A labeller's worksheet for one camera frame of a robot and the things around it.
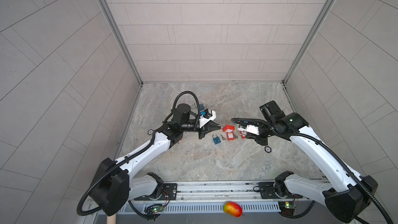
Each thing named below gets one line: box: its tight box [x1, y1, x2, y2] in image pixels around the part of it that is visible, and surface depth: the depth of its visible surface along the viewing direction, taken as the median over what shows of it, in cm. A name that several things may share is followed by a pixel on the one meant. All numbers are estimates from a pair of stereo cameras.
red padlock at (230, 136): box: [226, 131, 235, 141], surface depth 90 cm
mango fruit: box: [223, 201, 244, 218], surface depth 66 cm
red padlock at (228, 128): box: [222, 124, 236, 133], surface depth 69 cm
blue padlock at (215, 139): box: [211, 133, 222, 145], surface depth 89 cm
